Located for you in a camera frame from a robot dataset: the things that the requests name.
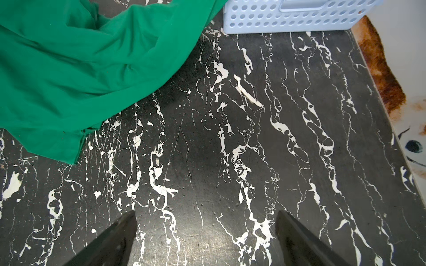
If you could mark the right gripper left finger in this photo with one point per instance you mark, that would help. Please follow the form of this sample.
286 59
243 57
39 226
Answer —
112 248

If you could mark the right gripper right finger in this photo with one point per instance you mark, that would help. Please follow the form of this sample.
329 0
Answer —
301 247

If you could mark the green t-shirt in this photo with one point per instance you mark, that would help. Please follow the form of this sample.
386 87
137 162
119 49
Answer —
65 68

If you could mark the light blue plastic basket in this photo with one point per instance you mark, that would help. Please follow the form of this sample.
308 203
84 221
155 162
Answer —
280 16

